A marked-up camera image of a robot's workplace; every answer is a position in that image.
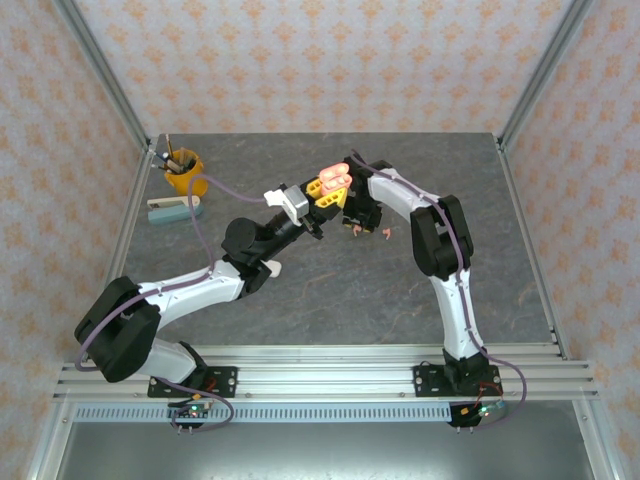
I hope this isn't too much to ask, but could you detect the pink earbud charging case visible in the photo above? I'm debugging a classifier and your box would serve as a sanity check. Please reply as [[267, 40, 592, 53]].
[[318, 162, 354, 195]]

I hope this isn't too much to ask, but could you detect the white teal stapler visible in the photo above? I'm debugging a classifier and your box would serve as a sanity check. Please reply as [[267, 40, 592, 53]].
[[146, 194, 205, 226]]

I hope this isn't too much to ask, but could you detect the yellow pen holder cup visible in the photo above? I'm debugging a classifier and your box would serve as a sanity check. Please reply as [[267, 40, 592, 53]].
[[163, 148, 209, 197]]

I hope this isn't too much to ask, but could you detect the small circuit board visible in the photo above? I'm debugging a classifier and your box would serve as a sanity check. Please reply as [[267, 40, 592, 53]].
[[168, 393, 215, 419], [462, 399, 507, 419]]

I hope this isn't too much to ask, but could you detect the grey metal shelf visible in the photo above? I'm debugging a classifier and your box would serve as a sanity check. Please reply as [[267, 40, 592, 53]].
[[54, 422, 596, 480]]

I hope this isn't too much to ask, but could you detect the aluminium lower upright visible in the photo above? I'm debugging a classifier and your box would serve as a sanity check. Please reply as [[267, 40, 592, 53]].
[[572, 399, 617, 480], [27, 399, 76, 480]]

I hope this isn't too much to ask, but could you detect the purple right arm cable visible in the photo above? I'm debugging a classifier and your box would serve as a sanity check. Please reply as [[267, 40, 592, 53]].
[[349, 148, 529, 434]]

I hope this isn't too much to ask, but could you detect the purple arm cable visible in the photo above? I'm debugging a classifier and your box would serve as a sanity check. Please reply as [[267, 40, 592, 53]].
[[349, 148, 529, 434], [74, 174, 266, 434]]

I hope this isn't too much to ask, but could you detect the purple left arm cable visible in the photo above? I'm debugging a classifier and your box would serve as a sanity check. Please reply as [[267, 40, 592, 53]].
[[74, 174, 266, 434]]

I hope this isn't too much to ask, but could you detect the aluminium side rail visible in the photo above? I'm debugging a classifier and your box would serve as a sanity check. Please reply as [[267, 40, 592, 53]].
[[77, 144, 157, 362], [497, 139, 571, 360]]

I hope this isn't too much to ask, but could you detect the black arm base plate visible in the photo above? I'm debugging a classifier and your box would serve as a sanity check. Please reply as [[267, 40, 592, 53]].
[[147, 366, 239, 399], [412, 364, 503, 399]]

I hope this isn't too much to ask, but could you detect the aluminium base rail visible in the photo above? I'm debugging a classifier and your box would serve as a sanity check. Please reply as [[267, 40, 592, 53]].
[[52, 343, 601, 401]]

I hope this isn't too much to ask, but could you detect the grey slotted cable duct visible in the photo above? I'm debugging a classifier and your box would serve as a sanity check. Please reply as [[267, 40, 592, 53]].
[[73, 403, 454, 424]]

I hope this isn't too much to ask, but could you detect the aluminium corner post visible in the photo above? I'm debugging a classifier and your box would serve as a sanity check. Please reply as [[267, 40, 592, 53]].
[[51, 0, 152, 151], [499, 0, 596, 146]]

